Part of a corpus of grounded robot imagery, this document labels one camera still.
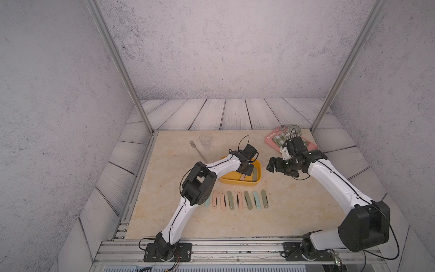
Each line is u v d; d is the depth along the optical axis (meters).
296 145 0.65
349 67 0.88
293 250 0.72
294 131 1.18
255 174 0.98
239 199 0.89
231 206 0.87
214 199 0.89
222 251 0.75
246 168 0.77
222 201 0.89
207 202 0.60
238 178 0.96
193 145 1.14
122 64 0.87
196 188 0.58
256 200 0.89
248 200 0.89
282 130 1.17
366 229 0.41
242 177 0.96
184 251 0.73
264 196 0.89
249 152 0.81
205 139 1.12
